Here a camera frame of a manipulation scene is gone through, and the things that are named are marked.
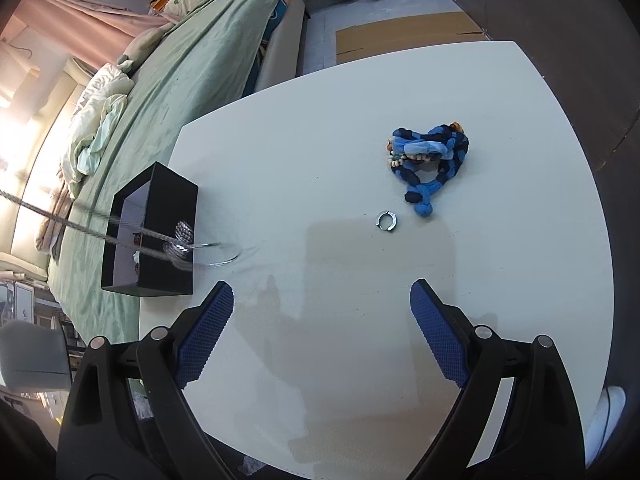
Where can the bed with green cover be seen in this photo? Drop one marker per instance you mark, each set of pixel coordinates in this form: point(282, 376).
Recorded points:
point(200, 60)

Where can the flat cardboard sheet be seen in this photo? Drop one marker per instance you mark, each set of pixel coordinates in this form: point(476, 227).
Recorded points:
point(400, 35)

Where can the pale green cloth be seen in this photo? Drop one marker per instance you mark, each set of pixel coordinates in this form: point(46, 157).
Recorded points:
point(105, 135)

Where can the blue printed bed sheet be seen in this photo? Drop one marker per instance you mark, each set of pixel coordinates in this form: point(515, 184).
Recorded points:
point(272, 35)

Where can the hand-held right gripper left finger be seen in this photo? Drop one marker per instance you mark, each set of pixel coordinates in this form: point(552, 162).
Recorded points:
point(205, 332)

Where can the white duvet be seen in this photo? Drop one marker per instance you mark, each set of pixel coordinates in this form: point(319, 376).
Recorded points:
point(90, 110)

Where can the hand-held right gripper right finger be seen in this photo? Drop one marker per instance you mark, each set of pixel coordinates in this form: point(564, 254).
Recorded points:
point(440, 332)

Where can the grey plush pillow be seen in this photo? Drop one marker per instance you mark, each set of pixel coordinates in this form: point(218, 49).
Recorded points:
point(142, 45)

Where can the dark brown wardrobe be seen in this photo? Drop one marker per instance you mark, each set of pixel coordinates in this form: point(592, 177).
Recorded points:
point(550, 0)

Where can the pink curtain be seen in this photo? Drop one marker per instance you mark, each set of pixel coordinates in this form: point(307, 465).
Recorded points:
point(85, 20)

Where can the black jewelry box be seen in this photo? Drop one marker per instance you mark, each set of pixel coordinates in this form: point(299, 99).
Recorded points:
point(170, 200)

